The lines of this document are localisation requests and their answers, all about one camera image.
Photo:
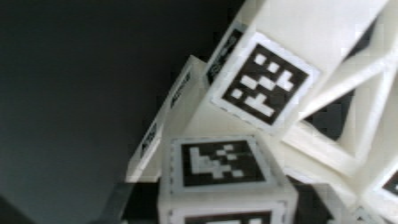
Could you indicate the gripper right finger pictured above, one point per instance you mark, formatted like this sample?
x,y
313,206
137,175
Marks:
x,y
320,207

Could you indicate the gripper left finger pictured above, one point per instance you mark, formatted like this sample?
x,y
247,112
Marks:
x,y
130,206

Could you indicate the white tagged cube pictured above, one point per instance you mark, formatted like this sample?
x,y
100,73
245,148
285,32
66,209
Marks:
x,y
222,183

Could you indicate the white chair back frame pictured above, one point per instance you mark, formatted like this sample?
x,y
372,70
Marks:
x,y
316,42

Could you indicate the white chair seat part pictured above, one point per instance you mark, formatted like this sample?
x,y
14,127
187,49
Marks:
x,y
169,122

